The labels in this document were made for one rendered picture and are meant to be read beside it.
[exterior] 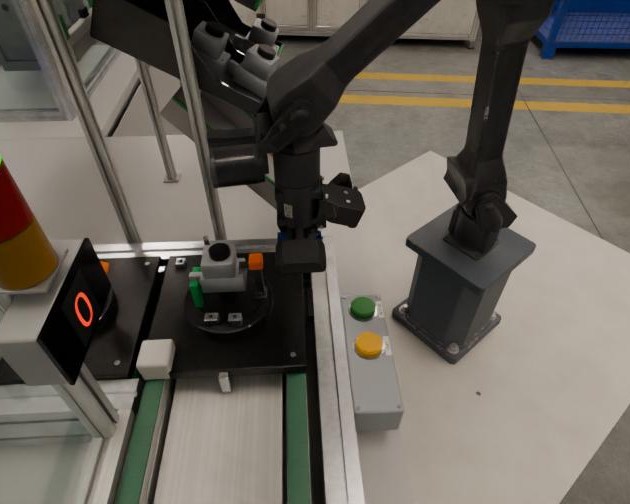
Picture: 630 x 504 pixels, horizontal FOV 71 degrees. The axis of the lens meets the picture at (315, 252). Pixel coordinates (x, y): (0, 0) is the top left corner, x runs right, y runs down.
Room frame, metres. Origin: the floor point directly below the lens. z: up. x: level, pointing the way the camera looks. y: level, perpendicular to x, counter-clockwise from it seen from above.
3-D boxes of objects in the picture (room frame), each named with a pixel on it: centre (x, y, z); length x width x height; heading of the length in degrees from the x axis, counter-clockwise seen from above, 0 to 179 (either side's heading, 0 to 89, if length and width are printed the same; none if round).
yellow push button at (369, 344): (0.38, -0.08, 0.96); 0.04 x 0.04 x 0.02
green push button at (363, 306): (0.45, -0.08, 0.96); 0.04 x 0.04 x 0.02
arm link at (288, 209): (0.46, 0.02, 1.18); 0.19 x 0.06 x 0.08; 3
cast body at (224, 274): (0.46, 0.15, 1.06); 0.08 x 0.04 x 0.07; 93
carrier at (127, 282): (0.44, 0.39, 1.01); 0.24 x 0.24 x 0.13; 3
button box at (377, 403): (0.38, -0.08, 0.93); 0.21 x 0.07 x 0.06; 3
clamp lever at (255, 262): (0.46, 0.09, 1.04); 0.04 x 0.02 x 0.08; 93
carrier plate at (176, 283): (0.46, 0.14, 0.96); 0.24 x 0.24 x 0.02; 3
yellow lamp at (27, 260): (0.26, 0.25, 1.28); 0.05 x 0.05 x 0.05
